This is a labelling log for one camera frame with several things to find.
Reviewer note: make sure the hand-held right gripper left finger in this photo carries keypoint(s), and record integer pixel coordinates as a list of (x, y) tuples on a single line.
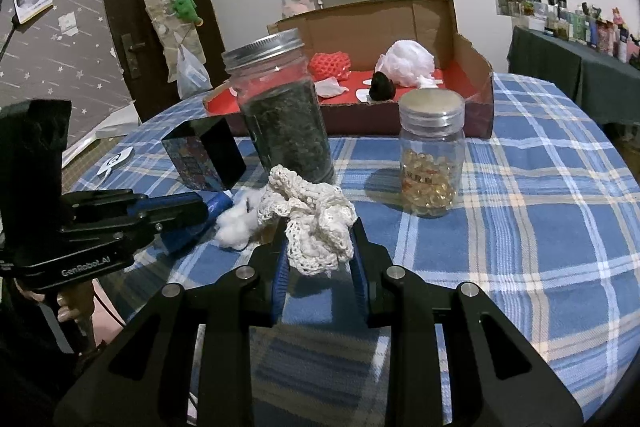
[(280, 287)]

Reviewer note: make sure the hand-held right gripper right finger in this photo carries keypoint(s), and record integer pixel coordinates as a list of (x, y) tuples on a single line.
[(357, 279)]

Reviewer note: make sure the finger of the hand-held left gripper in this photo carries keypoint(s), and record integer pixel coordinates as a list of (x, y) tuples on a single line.
[(170, 207), (182, 237)]

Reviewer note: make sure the white fluffy cotton ball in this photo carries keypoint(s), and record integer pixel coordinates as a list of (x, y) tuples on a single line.
[(232, 224)]

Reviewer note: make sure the cream crochet scrunchie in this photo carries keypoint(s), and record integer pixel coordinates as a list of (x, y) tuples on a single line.
[(315, 232)]

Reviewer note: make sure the white cotton wad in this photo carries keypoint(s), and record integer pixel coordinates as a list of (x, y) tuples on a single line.
[(330, 88)]

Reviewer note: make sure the black fuzzy pom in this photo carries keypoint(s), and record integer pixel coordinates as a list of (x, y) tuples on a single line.
[(382, 87)]

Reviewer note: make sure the brown cardboard box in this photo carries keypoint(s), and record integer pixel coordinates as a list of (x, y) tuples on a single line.
[(380, 27)]

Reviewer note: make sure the person's left hand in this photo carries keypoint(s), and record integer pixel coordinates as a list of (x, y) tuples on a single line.
[(75, 304)]

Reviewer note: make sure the white sticker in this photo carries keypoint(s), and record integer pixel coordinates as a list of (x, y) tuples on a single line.
[(116, 161)]

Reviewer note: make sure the black printed box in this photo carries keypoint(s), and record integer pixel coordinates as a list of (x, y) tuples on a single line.
[(220, 152)]

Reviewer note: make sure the small jar of yellow capsules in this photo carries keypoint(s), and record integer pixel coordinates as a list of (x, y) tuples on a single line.
[(430, 187)]

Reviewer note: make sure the clear plastic bag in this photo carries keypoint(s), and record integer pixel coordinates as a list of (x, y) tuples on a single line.
[(192, 77)]

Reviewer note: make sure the large jar of green leaves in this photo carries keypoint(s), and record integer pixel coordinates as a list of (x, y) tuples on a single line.
[(285, 132)]

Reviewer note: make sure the dark brown door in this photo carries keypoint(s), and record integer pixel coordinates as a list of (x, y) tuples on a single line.
[(115, 7)]

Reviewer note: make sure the beige hanging organizer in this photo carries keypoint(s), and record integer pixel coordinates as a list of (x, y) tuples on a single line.
[(165, 37)]

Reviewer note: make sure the blue plaid tablecloth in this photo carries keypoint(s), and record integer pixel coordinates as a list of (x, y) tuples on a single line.
[(525, 232)]

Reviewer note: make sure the green plush toy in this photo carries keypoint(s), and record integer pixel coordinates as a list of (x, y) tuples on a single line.
[(184, 6)]

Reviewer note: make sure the red foam net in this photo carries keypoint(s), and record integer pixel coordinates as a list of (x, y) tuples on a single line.
[(327, 66)]

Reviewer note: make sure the pink white plastic puff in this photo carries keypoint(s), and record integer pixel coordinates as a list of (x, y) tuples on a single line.
[(407, 62)]

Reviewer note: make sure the pink plush toy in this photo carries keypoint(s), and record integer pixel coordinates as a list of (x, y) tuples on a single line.
[(296, 7)]

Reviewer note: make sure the table with dark cloth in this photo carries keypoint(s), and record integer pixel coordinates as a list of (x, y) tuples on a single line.
[(575, 67)]

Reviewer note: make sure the row of bottles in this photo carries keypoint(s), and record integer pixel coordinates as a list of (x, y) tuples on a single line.
[(590, 27)]

